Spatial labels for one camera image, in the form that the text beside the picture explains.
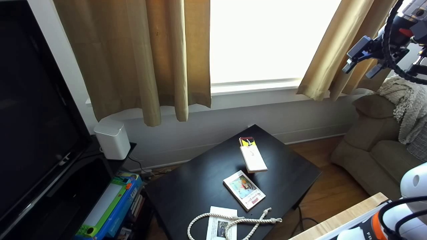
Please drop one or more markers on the white cover book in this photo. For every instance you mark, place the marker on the white cover book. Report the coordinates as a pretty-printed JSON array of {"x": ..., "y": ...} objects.
[{"x": 253, "y": 158}]

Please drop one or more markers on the olive green armchair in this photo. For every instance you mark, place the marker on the olive green armchair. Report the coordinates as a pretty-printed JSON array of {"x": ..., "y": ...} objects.
[{"x": 373, "y": 146}]

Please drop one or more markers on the cream knit blanket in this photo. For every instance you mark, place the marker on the cream knit blanket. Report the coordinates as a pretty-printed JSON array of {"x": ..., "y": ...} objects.
[{"x": 410, "y": 106}]

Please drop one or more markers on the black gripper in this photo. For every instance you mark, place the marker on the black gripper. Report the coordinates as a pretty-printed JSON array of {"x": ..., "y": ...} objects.
[{"x": 390, "y": 46}]

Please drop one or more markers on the narrow beige curtain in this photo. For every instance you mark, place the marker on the narrow beige curtain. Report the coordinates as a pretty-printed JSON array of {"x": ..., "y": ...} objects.
[{"x": 337, "y": 48}]

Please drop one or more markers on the black flat screen television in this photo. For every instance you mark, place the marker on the black flat screen television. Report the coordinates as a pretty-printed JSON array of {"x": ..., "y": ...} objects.
[{"x": 30, "y": 110}]

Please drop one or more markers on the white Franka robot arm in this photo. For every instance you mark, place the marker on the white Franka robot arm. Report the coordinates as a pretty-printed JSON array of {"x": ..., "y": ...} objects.
[{"x": 414, "y": 181}]

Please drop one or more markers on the black television stand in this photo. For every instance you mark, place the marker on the black television stand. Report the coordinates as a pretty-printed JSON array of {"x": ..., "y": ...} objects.
[{"x": 84, "y": 186}]

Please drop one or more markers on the green framed drawing board toy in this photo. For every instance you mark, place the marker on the green framed drawing board toy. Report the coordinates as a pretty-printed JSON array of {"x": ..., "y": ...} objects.
[{"x": 102, "y": 206}]

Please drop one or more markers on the light wooden board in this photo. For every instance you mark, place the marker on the light wooden board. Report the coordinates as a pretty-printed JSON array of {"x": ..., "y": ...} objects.
[{"x": 337, "y": 220}]

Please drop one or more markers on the white speaker box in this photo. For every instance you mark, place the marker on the white speaker box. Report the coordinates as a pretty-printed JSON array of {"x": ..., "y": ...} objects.
[{"x": 112, "y": 140}]

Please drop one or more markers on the yellow and dark cover book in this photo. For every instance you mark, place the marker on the yellow and dark cover book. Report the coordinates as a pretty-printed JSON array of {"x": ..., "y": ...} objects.
[{"x": 246, "y": 141}]

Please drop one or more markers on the wide beige curtain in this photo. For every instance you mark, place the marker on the wide beige curtain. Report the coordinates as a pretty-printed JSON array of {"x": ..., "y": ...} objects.
[{"x": 133, "y": 53}]

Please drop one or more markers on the Boxcar Children paperback book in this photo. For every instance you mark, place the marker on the Boxcar Children paperback book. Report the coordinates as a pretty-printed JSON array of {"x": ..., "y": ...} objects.
[{"x": 242, "y": 189}]

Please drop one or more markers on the bright window with white sill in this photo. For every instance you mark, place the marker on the bright window with white sill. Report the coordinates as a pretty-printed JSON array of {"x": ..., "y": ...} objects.
[{"x": 266, "y": 40}]

